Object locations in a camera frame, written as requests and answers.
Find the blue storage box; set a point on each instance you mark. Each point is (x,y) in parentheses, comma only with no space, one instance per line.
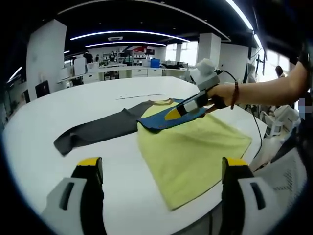
(155,63)

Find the white office chair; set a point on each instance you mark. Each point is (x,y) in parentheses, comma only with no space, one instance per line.
(277,122)

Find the white flat strip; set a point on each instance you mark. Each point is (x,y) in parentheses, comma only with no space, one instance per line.
(140,96)

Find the grey mesh office chair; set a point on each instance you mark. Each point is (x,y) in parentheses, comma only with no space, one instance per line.
(283,171)

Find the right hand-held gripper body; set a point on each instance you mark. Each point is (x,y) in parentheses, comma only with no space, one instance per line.
(206,76)

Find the person's black sleeve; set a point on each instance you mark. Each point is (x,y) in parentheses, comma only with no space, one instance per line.
(305,56)

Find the white square pillar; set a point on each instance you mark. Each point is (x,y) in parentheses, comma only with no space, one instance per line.
(209,49)
(45,58)

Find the person's right hand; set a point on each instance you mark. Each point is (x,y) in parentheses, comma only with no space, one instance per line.
(222,94)

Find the yellow blue grey garment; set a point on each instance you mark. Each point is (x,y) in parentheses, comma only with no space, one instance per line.
(190,151)

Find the white counter row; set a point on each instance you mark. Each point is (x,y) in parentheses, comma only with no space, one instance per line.
(137,72)

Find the white upright panel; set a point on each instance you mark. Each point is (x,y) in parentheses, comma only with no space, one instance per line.
(80,66)

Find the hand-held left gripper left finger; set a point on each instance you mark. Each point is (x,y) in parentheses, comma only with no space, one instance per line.
(71,203)

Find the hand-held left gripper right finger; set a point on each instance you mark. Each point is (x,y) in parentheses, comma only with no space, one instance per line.
(247,203)

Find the long ceiling light strip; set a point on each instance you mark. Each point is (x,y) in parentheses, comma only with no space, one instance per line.
(129,32)
(124,43)
(240,14)

